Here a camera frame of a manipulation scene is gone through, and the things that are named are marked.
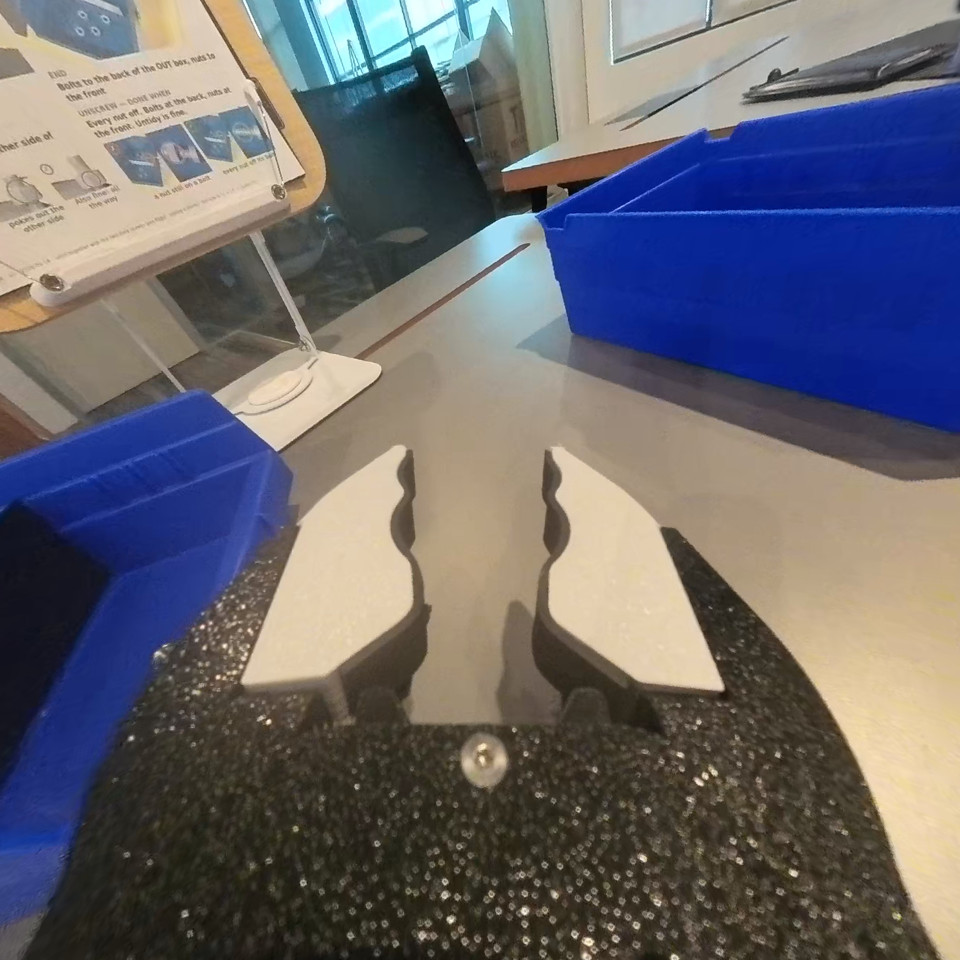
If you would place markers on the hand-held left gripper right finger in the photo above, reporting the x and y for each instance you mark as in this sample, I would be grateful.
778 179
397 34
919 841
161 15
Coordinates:
630 592

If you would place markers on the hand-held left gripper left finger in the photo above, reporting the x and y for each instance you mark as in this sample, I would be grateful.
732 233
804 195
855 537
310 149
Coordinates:
337 585

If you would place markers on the blue plastic bin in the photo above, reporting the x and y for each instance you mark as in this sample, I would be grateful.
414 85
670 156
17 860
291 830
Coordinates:
150 525
750 300

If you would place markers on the white document stand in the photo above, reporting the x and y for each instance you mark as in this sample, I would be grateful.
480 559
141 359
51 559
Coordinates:
330 382

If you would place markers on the rounded wooden board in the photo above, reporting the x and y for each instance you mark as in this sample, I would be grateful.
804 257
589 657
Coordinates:
304 180

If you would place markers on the black mesh office chair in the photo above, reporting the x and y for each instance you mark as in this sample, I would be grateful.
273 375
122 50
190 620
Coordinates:
390 165

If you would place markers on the grey wood-edged table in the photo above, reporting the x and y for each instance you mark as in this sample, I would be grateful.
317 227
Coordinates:
637 127

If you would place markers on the printed instruction sheet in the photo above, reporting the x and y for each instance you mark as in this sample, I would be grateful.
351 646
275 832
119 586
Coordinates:
112 112

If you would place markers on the pale cardboard box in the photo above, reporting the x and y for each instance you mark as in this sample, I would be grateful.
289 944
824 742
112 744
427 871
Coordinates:
502 82

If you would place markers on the gridded window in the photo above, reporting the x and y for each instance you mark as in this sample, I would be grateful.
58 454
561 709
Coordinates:
360 30

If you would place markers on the white framed glass panel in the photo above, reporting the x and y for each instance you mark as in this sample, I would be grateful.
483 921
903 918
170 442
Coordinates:
675 30

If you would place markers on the black clipboard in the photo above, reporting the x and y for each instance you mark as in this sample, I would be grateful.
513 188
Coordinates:
847 71

